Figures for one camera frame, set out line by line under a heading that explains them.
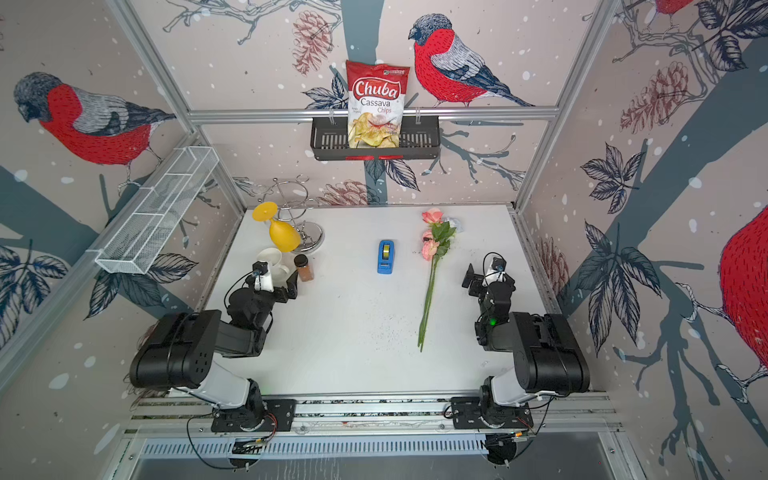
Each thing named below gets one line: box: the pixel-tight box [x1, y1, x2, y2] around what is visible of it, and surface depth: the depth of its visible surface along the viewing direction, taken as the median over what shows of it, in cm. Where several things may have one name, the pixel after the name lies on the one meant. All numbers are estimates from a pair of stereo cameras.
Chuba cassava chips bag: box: [345, 60, 410, 149], surface depth 86 cm
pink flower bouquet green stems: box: [418, 208, 463, 352], surface depth 103 cm
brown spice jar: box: [294, 254, 314, 282], surface depth 95 cm
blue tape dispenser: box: [377, 240, 395, 275], surface depth 103 cm
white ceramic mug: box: [256, 248, 291, 287], surface depth 97 cm
